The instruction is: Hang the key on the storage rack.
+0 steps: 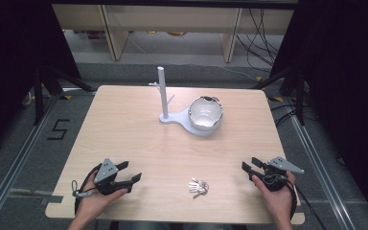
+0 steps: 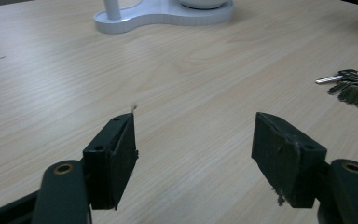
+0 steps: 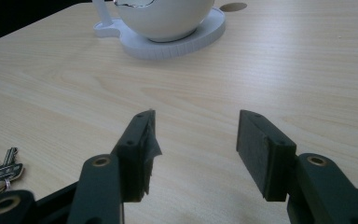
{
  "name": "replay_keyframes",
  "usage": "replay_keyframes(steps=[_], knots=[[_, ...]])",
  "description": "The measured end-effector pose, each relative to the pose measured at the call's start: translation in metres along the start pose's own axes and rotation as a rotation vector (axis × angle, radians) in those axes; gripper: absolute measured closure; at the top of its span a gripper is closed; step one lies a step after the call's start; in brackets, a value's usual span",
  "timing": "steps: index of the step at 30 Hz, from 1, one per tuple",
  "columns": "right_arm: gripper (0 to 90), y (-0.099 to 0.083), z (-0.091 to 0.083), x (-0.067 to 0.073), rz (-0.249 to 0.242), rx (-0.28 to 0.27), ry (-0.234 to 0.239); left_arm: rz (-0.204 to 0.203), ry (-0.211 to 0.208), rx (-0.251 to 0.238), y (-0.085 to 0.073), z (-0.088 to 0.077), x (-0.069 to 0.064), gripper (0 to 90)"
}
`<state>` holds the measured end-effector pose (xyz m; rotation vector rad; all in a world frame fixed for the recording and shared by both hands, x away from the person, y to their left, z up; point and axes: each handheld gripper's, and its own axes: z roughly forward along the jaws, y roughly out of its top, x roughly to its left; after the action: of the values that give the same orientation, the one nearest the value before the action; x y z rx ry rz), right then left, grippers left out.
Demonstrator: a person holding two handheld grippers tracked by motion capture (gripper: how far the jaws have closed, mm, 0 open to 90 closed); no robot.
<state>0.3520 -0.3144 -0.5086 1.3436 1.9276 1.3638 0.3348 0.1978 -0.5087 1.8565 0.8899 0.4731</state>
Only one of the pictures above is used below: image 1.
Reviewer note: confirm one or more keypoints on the grey floor tape strip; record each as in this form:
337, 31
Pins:
19, 194

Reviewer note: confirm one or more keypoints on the black metal stand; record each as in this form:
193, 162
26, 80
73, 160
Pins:
300, 96
39, 96

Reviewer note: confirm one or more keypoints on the light wooden furniture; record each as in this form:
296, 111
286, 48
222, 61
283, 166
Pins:
172, 19

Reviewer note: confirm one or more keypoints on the person's right hand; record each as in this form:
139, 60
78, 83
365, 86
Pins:
279, 204

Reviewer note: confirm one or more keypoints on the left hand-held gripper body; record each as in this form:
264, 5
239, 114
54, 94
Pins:
106, 171

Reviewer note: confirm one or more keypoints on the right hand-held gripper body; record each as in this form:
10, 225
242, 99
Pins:
279, 166

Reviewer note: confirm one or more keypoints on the dark curtain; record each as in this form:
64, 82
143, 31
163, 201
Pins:
12, 64
348, 80

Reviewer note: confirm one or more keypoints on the white bowl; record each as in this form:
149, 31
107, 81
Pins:
204, 112

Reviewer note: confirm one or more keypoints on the bunch of silver keys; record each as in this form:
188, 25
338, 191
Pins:
198, 187

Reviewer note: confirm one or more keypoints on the white key stand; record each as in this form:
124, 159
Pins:
163, 96

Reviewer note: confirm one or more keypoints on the person's left hand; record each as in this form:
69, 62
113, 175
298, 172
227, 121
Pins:
91, 204

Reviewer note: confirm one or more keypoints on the black tape numeral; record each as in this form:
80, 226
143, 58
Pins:
58, 129

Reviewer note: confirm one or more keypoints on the metal floor rail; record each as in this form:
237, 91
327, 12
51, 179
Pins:
322, 172
19, 159

